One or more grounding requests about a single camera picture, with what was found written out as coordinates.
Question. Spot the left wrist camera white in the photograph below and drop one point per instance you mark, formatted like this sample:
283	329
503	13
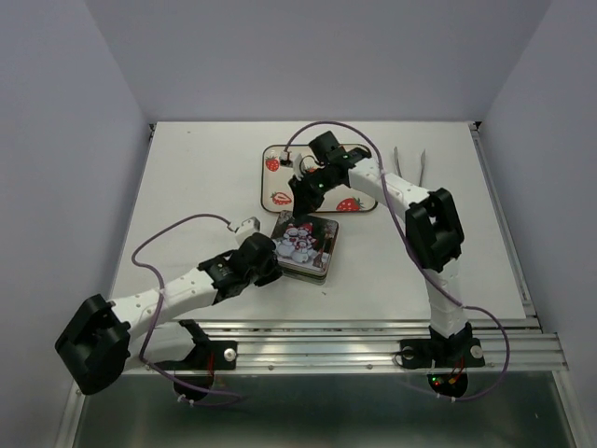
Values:
244	229

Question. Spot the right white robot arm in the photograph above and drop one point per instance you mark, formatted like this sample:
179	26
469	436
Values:
427	222

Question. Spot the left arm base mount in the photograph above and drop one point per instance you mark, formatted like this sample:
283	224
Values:
192	364

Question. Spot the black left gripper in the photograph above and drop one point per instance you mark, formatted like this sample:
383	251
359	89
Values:
272	272

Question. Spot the strawberry print tray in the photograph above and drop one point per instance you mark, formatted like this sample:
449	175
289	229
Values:
276	195

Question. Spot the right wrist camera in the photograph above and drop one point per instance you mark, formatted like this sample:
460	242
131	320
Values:
297	162

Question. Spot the metal tongs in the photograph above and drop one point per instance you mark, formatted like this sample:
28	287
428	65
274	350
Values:
410	164

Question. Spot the gold tin lid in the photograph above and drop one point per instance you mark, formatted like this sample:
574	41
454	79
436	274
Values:
304	240

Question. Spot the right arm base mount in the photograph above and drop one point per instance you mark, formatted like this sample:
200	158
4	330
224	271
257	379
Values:
445	368

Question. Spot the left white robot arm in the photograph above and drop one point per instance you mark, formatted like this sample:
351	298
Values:
96	343

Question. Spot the square gold cookie tin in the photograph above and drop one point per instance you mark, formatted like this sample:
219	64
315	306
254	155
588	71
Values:
306	272

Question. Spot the aluminium front frame rails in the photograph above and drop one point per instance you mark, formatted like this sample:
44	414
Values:
319	347

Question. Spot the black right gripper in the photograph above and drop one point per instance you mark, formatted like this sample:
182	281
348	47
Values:
302	202

